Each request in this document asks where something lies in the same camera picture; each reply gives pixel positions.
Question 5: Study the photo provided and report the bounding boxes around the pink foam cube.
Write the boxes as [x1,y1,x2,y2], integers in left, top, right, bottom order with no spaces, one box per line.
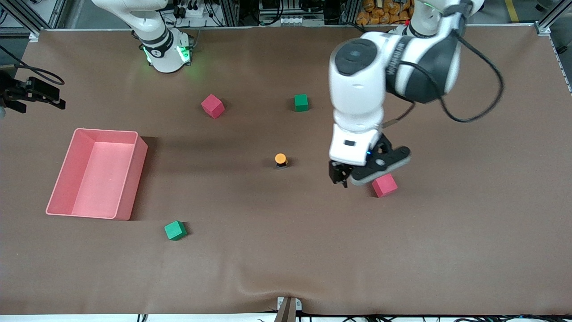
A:
[201,94,225,119]
[372,174,398,198]

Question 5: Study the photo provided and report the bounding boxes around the brown table mat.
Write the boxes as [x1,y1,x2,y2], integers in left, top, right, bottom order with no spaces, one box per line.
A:
[0,25,572,316]

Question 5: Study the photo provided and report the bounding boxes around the white power strip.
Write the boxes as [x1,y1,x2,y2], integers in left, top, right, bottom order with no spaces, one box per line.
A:
[177,4,210,19]

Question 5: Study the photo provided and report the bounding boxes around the aluminium camera post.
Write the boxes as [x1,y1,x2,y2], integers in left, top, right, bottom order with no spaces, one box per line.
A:
[274,296,303,322]

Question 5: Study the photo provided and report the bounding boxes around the white terminal block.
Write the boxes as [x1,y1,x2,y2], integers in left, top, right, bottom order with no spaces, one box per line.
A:
[278,16,325,26]

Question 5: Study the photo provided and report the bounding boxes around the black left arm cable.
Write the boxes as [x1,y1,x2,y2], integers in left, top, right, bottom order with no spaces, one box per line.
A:
[382,27,505,130]

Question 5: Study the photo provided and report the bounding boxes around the orange packaged goods pile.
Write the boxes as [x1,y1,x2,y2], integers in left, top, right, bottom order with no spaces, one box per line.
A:
[356,0,416,25]

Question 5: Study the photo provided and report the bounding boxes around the pink plastic tray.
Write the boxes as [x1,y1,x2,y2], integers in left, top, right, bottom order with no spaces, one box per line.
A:
[46,128,148,221]

